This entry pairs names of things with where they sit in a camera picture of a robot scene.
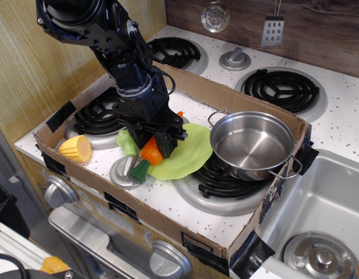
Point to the silver oven knob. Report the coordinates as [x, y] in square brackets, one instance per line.
[166, 261]
[59, 193]

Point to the yellow toy corn cob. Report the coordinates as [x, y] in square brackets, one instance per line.
[77, 149]

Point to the light green plastic plate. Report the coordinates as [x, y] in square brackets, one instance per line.
[188, 157]

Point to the back left black burner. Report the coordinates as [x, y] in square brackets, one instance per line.
[180, 53]

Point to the hanging silver strainer ladle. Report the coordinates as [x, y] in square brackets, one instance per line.
[215, 17]

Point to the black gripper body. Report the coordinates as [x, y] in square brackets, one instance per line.
[149, 106]

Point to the black burner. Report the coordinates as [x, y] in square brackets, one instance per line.
[290, 89]
[180, 53]
[97, 121]
[212, 190]

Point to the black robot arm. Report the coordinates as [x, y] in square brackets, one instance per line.
[106, 28]

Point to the orange object at bottom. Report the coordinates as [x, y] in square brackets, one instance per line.
[53, 264]

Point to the green toy broccoli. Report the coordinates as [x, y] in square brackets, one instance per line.
[126, 143]

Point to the silver stove top knob front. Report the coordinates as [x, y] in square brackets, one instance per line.
[119, 173]

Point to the silver oven knob left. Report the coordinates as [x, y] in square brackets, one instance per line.
[59, 193]

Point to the silver sink basin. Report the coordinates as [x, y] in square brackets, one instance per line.
[324, 199]

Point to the orange toy carrot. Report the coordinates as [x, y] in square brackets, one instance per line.
[150, 156]

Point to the stainless steel pot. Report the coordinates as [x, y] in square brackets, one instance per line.
[253, 146]

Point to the back right black burner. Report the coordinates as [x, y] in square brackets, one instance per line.
[290, 89]

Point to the silver pot lid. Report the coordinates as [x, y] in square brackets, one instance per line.
[320, 255]

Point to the hanging silver slotted spatula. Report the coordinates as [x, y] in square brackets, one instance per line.
[273, 28]

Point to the front right black burner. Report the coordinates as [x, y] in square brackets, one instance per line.
[212, 190]

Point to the silver oven door handle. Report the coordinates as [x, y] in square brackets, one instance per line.
[105, 252]

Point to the silver oven knob right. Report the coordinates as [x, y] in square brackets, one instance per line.
[166, 261]

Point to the silver stove top knob back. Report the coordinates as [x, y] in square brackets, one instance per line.
[235, 60]

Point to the brown cardboard fence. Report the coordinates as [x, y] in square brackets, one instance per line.
[156, 210]

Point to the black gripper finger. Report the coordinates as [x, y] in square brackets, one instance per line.
[165, 142]
[138, 133]

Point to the front left black burner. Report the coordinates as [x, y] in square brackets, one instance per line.
[97, 121]

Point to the silver stove knob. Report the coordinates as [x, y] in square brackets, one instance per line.
[119, 173]
[235, 60]

